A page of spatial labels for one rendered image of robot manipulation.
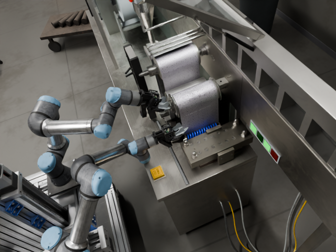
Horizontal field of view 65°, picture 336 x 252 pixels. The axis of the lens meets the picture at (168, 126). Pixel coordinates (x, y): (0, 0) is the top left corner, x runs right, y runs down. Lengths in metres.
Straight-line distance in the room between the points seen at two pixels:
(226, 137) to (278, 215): 1.12
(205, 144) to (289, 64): 0.71
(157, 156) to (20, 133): 2.40
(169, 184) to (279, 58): 0.94
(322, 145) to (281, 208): 1.49
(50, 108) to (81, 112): 2.01
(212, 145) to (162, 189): 0.40
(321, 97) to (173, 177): 0.97
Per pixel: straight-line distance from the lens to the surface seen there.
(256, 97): 1.31
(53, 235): 1.59
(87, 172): 1.32
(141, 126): 1.90
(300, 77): 1.05
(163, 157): 1.72
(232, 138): 1.61
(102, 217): 2.46
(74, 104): 3.69
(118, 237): 2.33
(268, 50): 1.15
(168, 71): 1.56
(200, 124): 1.61
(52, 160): 1.82
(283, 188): 2.64
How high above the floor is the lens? 2.36
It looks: 52 degrees down
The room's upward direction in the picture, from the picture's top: 15 degrees counter-clockwise
